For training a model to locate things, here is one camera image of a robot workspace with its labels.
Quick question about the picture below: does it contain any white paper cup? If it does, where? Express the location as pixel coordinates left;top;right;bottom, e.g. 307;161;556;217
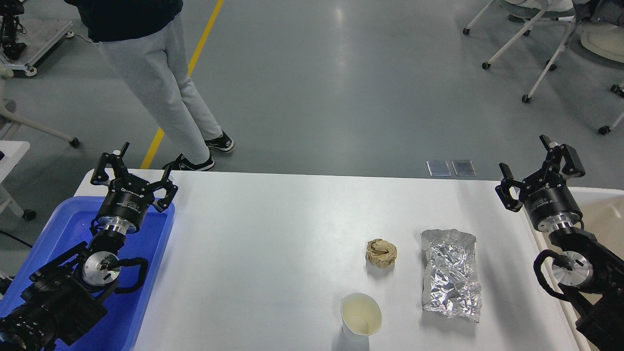
340;292;383;341

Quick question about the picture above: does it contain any silver foil bag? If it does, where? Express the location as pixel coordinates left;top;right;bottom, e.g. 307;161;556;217
421;229;482;324

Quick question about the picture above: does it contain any left metal floor plate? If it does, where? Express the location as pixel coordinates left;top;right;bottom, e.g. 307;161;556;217
427;160;451;177

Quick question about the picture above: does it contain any crumpled brown paper ball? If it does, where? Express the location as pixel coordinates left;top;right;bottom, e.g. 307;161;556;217
365;238;398;269

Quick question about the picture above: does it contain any blue plastic bin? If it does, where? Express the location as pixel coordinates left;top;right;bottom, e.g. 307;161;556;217
0;196;176;351

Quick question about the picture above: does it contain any white rolling chair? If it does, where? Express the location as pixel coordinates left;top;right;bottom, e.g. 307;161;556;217
462;0;624;136

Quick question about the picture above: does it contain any white side table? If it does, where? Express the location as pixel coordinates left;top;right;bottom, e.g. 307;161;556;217
0;140;37;221

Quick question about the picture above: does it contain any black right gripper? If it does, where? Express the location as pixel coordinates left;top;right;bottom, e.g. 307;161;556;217
495;135;586;233

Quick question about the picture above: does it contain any white chair base left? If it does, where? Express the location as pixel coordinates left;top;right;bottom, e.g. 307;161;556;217
0;66;80;148

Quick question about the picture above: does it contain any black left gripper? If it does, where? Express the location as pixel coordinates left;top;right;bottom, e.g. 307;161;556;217
91;142;178;234

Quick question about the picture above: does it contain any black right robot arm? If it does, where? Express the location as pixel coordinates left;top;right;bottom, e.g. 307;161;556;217
495;134;624;351

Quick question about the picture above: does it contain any metal floor plate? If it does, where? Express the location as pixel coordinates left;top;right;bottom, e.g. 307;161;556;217
427;160;451;177
451;159;477;177

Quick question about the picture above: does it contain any right metal floor plate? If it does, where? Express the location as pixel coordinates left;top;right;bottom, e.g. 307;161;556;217
451;159;477;177

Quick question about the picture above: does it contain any person in grey trousers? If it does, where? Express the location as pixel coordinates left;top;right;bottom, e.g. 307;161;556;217
68;0;234;171

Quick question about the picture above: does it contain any wheeled cart with robot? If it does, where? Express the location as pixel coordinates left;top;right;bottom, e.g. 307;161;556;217
0;0;75;77

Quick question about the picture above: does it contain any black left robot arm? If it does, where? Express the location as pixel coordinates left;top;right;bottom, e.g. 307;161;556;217
1;143;178;351

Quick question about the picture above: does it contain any beige plastic bin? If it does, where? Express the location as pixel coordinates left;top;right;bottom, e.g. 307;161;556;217
522;187;624;351

